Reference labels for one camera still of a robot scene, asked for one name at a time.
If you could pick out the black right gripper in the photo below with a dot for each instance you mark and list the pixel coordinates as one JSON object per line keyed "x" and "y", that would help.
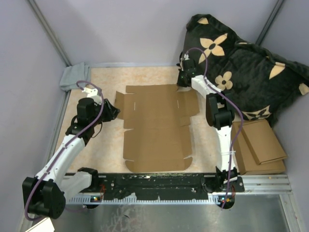
{"x": 181, "y": 72}

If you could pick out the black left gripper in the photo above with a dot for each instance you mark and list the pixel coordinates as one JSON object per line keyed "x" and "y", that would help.
{"x": 111, "y": 112}

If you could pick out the brown cardboard box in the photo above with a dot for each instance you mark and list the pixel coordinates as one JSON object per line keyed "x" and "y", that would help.
{"x": 157, "y": 120}

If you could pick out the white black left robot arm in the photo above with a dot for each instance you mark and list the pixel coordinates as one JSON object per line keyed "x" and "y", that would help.
{"x": 46, "y": 194}

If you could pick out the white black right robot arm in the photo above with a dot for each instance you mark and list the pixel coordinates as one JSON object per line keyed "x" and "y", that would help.
{"x": 219, "y": 115}

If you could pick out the small folded cardboard box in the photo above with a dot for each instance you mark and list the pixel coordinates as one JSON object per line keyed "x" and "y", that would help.
{"x": 262, "y": 142}

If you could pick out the large folded cardboard box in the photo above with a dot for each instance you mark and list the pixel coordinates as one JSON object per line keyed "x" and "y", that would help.
{"x": 246, "y": 164}

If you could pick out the grey folded cloth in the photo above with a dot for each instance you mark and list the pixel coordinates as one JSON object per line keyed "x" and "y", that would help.
{"x": 72, "y": 74}

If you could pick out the black floral plush pillow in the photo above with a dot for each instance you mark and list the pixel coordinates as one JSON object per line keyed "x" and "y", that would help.
{"x": 262, "y": 84}

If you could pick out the white sheet corner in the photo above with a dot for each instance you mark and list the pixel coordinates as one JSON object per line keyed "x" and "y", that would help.
{"x": 44, "y": 225}

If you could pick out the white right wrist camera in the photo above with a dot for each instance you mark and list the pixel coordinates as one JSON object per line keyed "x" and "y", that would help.
{"x": 186, "y": 56}

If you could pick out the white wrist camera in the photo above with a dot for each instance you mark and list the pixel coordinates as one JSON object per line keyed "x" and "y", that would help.
{"x": 93, "y": 94}
{"x": 186, "y": 56}

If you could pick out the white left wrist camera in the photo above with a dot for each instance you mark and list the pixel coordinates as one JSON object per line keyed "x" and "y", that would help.
{"x": 93, "y": 94}

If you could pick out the white perforated cable duct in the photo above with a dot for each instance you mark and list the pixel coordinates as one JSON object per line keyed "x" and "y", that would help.
{"x": 84, "y": 199}

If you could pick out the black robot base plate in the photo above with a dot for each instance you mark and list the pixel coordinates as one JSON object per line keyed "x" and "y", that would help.
{"x": 166, "y": 186}

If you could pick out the aluminium rail frame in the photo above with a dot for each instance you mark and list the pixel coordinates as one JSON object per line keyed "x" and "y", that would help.
{"x": 265, "y": 183}

